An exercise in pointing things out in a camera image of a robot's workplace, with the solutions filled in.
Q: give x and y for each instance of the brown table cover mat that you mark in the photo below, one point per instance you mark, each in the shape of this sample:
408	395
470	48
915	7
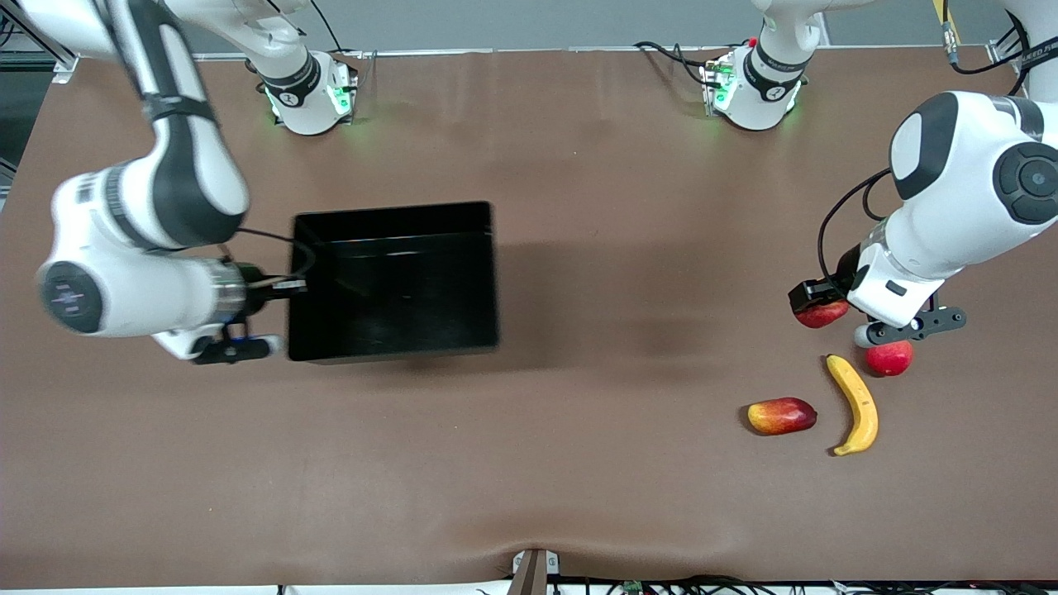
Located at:
331	479

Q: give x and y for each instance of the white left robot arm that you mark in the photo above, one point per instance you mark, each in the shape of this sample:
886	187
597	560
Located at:
950	190

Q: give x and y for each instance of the red yellow mango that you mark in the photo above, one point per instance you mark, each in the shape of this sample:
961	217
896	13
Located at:
781	416

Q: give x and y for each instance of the aluminium frame profile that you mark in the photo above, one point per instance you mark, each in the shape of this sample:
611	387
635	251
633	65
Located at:
1002	51
62	68

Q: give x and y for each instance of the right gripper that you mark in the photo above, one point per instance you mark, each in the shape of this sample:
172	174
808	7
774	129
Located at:
250	284

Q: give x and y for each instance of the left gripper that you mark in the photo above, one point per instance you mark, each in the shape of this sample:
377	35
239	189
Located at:
844	273

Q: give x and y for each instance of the small red apple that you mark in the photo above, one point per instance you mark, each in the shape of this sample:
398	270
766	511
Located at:
822	316

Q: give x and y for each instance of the black plastic box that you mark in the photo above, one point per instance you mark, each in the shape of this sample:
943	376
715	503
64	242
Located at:
397	281

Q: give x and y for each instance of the metal table edge clamp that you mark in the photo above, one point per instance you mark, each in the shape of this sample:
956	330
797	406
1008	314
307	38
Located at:
533	572

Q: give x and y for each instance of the round red peach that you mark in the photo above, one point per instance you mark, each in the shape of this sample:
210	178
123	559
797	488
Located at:
891	359

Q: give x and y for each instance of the yellow banana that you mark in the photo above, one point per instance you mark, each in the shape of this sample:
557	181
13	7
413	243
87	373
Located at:
860	405

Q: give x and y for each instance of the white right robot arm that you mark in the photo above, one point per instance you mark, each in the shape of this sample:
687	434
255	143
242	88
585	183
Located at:
190	165

